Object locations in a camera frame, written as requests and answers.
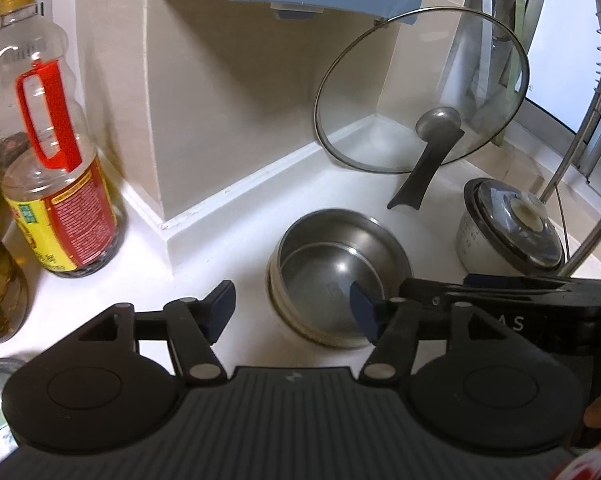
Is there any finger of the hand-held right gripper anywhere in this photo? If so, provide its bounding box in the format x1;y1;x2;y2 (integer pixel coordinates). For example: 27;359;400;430
463;273;601;296
400;277;601;313

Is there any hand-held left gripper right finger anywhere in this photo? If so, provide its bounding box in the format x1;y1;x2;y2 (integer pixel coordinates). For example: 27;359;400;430
350;281;546;386

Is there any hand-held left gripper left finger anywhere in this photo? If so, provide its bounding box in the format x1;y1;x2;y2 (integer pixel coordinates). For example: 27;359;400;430
78;281;236;387

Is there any small stainless steel bowl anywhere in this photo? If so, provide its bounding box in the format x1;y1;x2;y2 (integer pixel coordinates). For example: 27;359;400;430
279;241;387;338

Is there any large stainless steel bowl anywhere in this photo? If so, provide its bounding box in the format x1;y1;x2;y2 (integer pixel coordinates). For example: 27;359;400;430
265;208;414;349

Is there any small pot with lid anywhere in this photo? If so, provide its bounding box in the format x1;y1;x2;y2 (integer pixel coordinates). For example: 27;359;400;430
464;178;566;270

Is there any large clear cooking oil bottle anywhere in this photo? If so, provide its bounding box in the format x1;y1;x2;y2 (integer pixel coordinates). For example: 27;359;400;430
0;125;31;345

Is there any leaning steel tray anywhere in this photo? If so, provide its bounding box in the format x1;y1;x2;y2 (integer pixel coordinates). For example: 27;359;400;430
453;0;553;148

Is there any steel wire dish rack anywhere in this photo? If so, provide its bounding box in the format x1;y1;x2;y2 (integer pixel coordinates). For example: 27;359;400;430
534;0;601;281

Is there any red-handled soy sauce bottle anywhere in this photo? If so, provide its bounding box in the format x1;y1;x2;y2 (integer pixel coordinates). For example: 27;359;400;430
0;0;127;279

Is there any glass pot lid black handle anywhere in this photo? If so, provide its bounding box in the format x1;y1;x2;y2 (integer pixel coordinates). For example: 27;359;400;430
314;6;531;211

